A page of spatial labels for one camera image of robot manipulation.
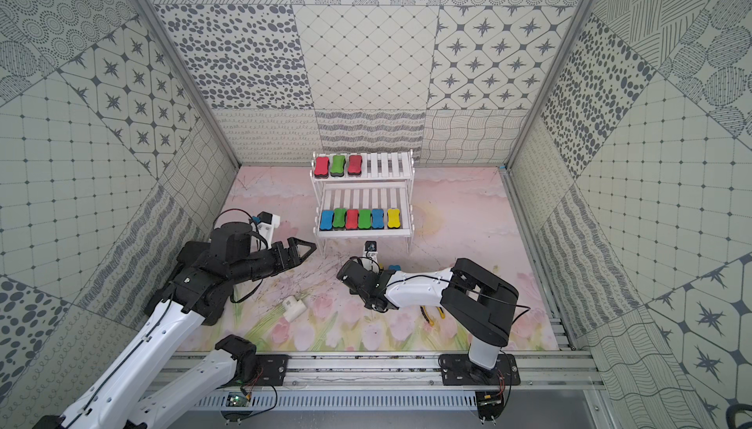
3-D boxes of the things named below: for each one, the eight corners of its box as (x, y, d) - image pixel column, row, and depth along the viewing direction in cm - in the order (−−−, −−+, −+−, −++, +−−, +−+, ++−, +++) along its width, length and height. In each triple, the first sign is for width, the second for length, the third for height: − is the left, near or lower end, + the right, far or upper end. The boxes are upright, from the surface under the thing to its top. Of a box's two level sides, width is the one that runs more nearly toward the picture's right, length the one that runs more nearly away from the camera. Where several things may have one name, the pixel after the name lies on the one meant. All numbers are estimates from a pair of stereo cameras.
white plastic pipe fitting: (282, 321, 84) (279, 318, 81) (287, 300, 88) (284, 296, 85) (303, 321, 84) (301, 318, 81) (307, 300, 88) (305, 296, 85)
